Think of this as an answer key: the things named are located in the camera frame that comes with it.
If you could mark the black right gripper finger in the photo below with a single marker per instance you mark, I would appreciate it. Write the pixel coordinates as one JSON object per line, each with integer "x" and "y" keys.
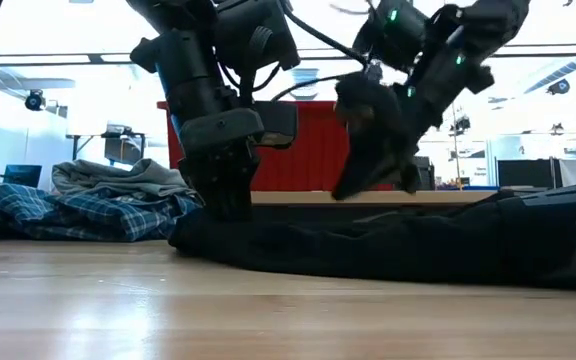
{"x": 410, "y": 177}
{"x": 373, "y": 140}

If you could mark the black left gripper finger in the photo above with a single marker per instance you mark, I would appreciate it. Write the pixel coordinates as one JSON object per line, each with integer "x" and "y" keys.
{"x": 228, "y": 185}

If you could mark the red plastic laundry bin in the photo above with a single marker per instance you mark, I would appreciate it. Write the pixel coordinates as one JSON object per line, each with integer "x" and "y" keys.
{"x": 308, "y": 155}

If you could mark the black garment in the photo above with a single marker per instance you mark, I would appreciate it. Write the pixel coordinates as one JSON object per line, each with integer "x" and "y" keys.
{"x": 368, "y": 245}

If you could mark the grey garment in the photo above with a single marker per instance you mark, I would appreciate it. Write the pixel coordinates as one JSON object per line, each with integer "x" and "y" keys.
{"x": 118, "y": 177}

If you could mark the blue plaid pajama pants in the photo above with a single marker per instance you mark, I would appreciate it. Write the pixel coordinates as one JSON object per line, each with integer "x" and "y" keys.
{"x": 8, "y": 200}

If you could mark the black equipment case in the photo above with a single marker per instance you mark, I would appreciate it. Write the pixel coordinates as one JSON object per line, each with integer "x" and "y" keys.
{"x": 425, "y": 172}

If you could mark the black ceiling spotlight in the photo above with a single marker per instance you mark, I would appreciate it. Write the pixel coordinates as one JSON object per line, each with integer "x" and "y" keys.
{"x": 462, "y": 124}
{"x": 34, "y": 100}
{"x": 559, "y": 87}

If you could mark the thin vertical pole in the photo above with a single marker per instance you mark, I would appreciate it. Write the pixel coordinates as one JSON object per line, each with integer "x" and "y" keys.
{"x": 456, "y": 145}

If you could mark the square ceiling vent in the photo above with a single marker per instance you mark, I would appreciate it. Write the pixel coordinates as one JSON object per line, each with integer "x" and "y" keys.
{"x": 305, "y": 87}

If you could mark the black metal background table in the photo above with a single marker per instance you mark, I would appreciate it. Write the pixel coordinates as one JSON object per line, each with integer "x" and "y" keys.
{"x": 124, "y": 145}

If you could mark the ceiling air vent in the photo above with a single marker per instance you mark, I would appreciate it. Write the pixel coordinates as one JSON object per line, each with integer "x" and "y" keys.
{"x": 563, "y": 72}

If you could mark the long ceiling light fixture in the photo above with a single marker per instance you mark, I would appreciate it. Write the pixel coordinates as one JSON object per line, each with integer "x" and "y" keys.
{"x": 43, "y": 58}

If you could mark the blue chair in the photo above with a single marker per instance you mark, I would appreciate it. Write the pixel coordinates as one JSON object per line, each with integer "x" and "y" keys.
{"x": 23, "y": 175}

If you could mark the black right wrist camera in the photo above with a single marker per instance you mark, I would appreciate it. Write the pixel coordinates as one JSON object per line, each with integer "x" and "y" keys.
{"x": 393, "y": 35}

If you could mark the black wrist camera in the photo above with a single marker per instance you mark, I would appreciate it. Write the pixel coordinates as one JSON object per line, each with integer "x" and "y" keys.
{"x": 393, "y": 35}
{"x": 255, "y": 35}

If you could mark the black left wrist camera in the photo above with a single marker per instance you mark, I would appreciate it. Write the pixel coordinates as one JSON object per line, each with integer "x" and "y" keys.
{"x": 255, "y": 35}

